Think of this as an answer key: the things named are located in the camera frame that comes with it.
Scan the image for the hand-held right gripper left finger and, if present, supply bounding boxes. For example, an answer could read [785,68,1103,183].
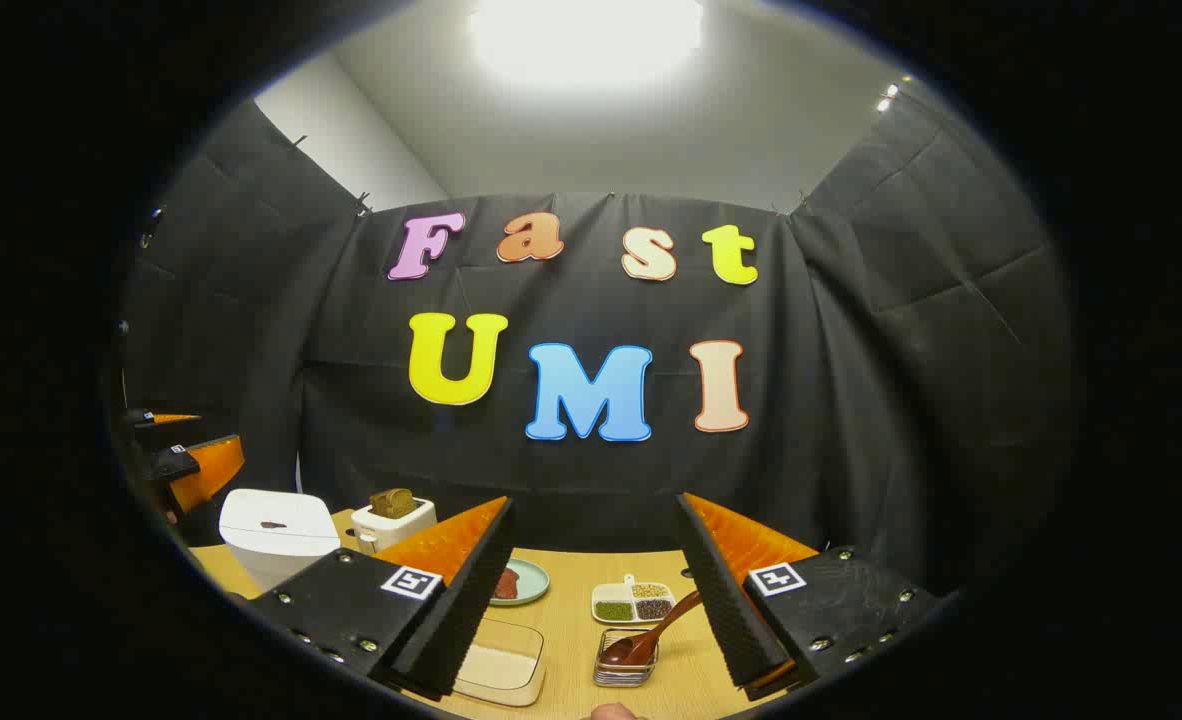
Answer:
[249,496,515,701]

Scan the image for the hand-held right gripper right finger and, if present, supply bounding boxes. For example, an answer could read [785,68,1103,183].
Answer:
[675,492,942,701]

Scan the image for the white rice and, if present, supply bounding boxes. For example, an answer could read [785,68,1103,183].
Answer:
[455,645,538,697]

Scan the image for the dark wooden spoon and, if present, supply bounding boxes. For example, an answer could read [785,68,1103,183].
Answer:
[601,590,703,668]

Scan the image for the white rice cooker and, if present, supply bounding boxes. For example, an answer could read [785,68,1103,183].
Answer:
[218,488,343,592]

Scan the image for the metal wire chopstick holder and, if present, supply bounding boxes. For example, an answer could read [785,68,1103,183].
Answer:
[593,627,660,689]

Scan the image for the clear glass container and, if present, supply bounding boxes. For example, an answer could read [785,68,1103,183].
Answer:
[450,617,546,709]

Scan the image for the pale green plate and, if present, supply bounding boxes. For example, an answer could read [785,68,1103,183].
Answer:
[488,558,551,607]

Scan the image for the white divided bean dish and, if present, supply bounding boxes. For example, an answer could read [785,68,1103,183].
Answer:
[591,575,676,625]

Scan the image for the white toaster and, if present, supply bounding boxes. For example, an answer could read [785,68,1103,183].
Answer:
[351,497,438,555]

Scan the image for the black backdrop cloth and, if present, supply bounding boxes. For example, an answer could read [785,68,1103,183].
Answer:
[121,90,1082,601]

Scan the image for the bright ceiling light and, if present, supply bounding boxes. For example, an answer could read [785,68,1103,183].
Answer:
[468,0,705,83]

